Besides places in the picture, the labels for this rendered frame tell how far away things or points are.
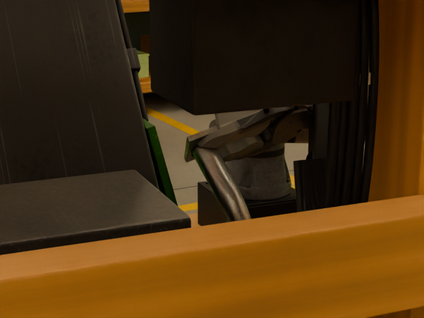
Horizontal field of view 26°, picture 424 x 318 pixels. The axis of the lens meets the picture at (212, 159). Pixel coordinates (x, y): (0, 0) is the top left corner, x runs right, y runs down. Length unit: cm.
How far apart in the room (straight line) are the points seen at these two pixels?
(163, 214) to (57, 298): 23
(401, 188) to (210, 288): 24
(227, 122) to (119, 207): 25
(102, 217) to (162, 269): 20
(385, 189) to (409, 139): 7
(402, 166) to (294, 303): 19
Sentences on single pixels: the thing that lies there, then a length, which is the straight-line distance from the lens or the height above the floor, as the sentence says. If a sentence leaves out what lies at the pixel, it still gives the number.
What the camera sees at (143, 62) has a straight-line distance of 672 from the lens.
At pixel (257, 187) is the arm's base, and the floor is 97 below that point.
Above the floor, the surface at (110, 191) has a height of 124.
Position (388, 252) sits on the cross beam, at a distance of 81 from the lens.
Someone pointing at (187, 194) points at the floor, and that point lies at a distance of 492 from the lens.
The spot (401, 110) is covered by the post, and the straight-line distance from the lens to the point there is 88.
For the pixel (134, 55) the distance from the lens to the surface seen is 122.
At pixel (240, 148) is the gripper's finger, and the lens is 116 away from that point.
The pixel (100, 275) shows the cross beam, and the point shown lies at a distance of 70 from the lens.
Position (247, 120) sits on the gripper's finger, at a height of 128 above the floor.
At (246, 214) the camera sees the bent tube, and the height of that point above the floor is 117.
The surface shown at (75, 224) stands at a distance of 89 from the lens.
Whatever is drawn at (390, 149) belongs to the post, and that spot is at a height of 131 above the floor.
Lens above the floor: 154
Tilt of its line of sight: 16 degrees down
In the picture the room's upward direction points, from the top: straight up
